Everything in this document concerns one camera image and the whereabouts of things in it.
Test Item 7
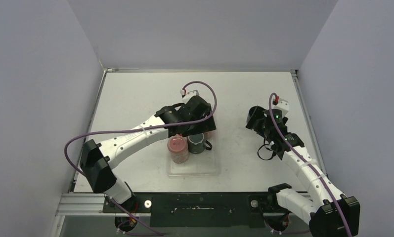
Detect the clear plastic tray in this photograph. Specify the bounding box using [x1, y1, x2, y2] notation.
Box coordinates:
[166, 132, 220, 177]

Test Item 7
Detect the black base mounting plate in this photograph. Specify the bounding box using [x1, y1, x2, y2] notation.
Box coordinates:
[102, 191, 293, 228]

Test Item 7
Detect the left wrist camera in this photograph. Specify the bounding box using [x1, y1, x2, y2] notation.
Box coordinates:
[180, 88, 199, 99]

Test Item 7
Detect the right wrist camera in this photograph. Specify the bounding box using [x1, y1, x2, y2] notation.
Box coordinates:
[272, 97, 289, 117]

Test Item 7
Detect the dark grey mug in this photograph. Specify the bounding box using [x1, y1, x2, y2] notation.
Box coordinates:
[187, 133, 213, 154]

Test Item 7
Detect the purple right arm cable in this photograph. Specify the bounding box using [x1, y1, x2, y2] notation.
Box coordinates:
[268, 93, 353, 237]

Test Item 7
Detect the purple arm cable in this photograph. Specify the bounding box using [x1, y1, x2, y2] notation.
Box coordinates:
[64, 80, 218, 177]
[268, 93, 353, 237]

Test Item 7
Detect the pink ghost pattern mug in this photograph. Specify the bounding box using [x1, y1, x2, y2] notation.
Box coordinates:
[167, 134, 189, 164]

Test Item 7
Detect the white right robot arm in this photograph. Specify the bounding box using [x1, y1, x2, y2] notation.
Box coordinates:
[246, 106, 360, 237]

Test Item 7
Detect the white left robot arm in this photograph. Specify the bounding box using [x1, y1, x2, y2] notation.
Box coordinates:
[80, 95, 216, 213]

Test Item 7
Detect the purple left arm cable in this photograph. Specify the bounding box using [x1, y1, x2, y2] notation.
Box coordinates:
[64, 80, 218, 177]

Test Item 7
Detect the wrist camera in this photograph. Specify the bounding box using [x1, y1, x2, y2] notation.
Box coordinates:
[180, 88, 199, 99]
[272, 97, 289, 117]

